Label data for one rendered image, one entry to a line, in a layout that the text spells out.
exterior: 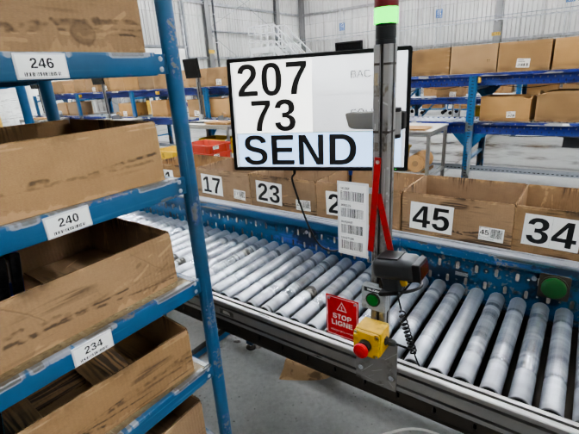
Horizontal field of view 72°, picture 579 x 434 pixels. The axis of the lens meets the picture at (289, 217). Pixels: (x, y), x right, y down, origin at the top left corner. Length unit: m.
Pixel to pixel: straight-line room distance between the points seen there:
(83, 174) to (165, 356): 0.38
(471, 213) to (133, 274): 1.18
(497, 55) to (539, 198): 4.39
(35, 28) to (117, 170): 0.21
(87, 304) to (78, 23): 0.41
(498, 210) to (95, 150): 1.27
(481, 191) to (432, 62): 4.54
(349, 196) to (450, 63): 5.31
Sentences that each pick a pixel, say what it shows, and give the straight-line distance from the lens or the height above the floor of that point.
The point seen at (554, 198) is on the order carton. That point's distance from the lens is 1.82.
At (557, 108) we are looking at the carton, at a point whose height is 0.96.
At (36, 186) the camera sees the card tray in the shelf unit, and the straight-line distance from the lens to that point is 0.64.
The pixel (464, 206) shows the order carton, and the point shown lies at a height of 1.02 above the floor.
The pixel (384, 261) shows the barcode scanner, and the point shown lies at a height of 1.08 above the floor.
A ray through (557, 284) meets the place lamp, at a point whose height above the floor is 0.83.
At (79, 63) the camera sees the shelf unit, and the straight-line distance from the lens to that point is 0.63.
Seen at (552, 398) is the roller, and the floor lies 0.75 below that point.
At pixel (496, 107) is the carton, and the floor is 0.97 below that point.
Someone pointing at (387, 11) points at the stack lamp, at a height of 1.61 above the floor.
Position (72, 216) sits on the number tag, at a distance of 0.63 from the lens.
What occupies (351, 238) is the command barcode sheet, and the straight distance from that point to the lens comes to 1.05.
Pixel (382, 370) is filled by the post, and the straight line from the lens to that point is 1.21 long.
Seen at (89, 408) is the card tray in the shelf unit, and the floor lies 1.01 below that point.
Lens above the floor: 1.50
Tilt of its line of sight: 19 degrees down
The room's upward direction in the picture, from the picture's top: 4 degrees counter-clockwise
